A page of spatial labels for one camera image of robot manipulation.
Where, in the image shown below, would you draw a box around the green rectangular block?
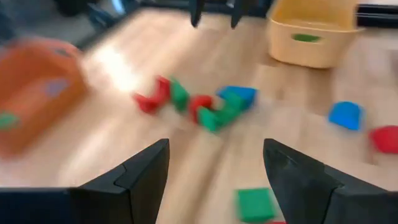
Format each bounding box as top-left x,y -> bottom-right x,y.
169,78 -> 191,112

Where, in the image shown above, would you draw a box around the green arch block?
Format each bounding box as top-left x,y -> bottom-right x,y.
197,91 -> 245,134

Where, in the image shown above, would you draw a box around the red arch block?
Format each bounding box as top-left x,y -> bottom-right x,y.
132,75 -> 172,115

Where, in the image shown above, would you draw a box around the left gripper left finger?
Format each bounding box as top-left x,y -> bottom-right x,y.
0,138 -> 171,224

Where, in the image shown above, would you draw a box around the orange plastic bin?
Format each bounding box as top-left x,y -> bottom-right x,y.
0,36 -> 90,158

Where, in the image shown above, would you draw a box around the blue cylinder block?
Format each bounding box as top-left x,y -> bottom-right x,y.
328,100 -> 365,131

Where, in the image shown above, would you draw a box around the red half-cylinder block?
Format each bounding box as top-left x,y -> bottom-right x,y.
368,124 -> 398,155

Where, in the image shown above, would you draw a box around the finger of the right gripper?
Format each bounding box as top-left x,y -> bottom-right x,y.
229,0 -> 251,29
188,0 -> 206,29

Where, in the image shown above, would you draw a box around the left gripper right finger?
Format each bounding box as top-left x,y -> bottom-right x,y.
262,138 -> 398,224

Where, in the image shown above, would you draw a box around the yellow plastic bin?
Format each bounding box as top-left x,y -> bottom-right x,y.
266,0 -> 365,70

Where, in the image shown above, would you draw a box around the red cylinder block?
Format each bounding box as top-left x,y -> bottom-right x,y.
188,94 -> 216,124

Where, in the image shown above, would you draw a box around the blue cube block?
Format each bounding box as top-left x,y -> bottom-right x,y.
216,85 -> 259,110

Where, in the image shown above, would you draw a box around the blue half-round block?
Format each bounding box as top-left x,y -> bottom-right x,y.
42,78 -> 72,98

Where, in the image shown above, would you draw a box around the green half-round block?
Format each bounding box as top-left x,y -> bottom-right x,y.
234,187 -> 277,223

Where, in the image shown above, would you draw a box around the black table frame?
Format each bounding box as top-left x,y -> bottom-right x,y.
83,0 -> 398,50

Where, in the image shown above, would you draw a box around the small green block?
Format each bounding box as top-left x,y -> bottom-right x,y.
0,111 -> 20,131

